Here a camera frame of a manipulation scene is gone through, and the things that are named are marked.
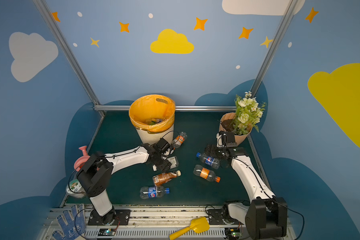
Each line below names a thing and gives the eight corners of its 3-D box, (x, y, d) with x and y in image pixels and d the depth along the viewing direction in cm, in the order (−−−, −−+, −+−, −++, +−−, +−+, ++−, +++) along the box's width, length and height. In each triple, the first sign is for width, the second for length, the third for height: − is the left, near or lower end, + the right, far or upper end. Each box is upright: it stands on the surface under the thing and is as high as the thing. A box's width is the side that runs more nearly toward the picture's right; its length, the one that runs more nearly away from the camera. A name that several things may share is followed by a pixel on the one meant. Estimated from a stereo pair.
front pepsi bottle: (140, 198, 80) (138, 196, 77) (142, 188, 84) (140, 185, 81) (169, 198, 80) (169, 196, 77) (170, 188, 84) (170, 185, 81)
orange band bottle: (191, 172, 89) (192, 171, 87) (195, 165, 92) (195, 163, 91) (218, 185, 85) (219, 183, 83) (220, 176, 88) (221, 175, 86)
